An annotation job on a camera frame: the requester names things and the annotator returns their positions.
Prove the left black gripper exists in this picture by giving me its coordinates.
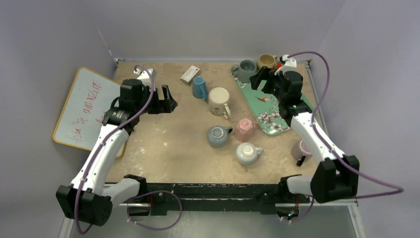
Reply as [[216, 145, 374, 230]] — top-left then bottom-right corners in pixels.
[[135, 85, 176, 116]]

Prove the grey mug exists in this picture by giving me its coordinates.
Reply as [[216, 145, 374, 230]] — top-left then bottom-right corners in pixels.
[[231, 59, 257, 83]]

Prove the tan brown round mug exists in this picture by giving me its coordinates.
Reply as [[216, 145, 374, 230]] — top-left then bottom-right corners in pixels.
[[257, 54, 277, 70]]

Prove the blue mug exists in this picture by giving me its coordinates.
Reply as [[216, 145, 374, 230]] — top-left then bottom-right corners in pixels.
[[192, 76, 208, 102]]

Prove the cream white mug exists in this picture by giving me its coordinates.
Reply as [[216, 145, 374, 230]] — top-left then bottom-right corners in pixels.
[[208, 87, 231, 119]]

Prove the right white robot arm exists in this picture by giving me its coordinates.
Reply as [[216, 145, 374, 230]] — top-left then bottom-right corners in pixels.
[[250, 66, 360, 203]]

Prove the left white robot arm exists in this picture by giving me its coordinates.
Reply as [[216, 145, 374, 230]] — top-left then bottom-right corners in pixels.
[[55, 79, 178, 226]]

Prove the pink faceted mug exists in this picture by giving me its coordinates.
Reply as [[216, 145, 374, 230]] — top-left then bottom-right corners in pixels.
[[234, 118, 258, 142]]

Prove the blue-grey round mug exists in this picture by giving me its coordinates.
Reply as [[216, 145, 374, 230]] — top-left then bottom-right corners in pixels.
[[207, 125, 233, 148]]

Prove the pale speckled mug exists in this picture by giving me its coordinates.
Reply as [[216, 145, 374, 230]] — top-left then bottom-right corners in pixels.
[[235, 142, 264, 166]]

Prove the green floral tray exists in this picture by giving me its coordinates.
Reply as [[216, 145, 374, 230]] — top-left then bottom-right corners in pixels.
[[232, 64, 314, 136]]

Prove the white red small box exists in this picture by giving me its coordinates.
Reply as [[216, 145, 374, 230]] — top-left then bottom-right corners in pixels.
[[180, 65, 201, 85]]

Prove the whiteboard with red writing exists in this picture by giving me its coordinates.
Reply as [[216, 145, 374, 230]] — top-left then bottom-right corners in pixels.
[[52, 67, 120, 151]]

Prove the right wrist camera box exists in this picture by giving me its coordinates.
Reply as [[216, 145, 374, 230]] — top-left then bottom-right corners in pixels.
[[274, 55, 297, 75]]

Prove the mauve mug with black handle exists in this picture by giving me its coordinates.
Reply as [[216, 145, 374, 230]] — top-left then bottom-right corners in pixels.
[[291, 140, 313, 167]]

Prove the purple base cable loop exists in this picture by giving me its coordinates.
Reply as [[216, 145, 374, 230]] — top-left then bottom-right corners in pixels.
[[126, 190, 183, 232]]

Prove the black base frame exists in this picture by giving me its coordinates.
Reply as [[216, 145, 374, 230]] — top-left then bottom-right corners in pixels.
[[59, 182, 358, 219]]

